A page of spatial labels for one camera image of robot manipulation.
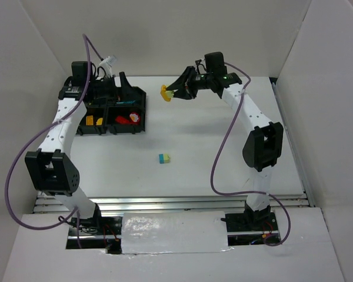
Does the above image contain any teal long lego brick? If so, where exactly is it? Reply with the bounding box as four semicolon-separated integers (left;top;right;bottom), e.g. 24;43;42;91
116;100;136;106

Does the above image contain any yellow lego plate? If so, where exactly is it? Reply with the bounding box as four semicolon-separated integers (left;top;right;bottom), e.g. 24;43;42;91
160;85;171;102

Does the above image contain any red flower print lego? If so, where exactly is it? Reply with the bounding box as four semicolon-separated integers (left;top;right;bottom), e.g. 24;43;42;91
129;112;141;123

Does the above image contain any red long lego brick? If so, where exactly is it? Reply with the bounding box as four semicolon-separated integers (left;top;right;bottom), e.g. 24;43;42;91
115;116;131;124

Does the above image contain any yellow oval lego brick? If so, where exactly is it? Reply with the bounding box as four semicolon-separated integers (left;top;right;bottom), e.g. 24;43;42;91
96;117;103;126

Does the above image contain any yellow curved lego top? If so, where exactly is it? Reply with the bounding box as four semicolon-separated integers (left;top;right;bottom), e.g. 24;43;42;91
85;115;94;126

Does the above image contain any teal and green lego block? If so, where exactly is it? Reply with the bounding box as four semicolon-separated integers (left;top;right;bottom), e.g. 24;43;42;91
158;153;170;164

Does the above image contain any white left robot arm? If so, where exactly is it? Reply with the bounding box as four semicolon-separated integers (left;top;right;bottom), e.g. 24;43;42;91
25;61;146;230

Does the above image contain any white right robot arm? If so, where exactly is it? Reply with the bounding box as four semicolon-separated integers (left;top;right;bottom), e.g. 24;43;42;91
160;52;284;228

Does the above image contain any black four-compartment sorting tray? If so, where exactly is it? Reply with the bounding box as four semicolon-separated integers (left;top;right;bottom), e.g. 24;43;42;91
76;91;146;136

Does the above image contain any white cover panel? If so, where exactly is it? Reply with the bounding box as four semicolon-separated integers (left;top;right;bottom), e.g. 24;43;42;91
121;211;229;254

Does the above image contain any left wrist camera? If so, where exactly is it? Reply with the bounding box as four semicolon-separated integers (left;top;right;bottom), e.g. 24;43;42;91
99;55;117;72

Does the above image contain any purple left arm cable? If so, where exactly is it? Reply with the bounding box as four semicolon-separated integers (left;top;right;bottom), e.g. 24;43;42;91
5;33;106;249

